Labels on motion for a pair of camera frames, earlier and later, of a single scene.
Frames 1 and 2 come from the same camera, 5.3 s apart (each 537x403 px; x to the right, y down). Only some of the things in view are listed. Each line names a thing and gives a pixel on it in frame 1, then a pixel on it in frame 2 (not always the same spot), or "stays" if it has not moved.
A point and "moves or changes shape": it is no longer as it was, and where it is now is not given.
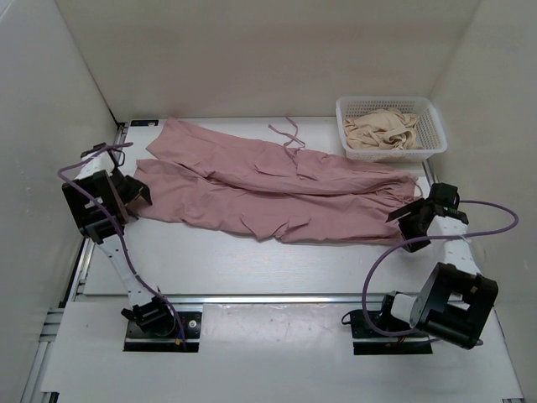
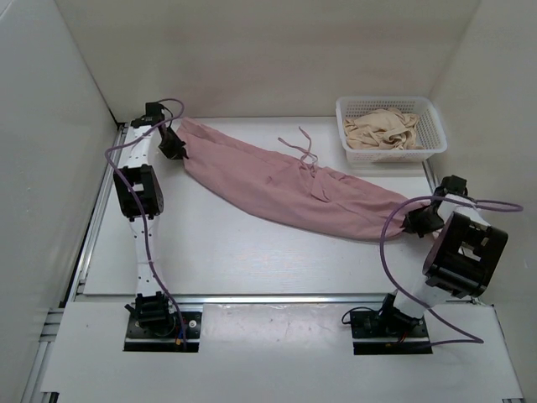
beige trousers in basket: (386, 128) stays
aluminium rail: (241, 299) stays
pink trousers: (269, 189) moves or changes shape
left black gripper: (137, 190) -> (178, 151)
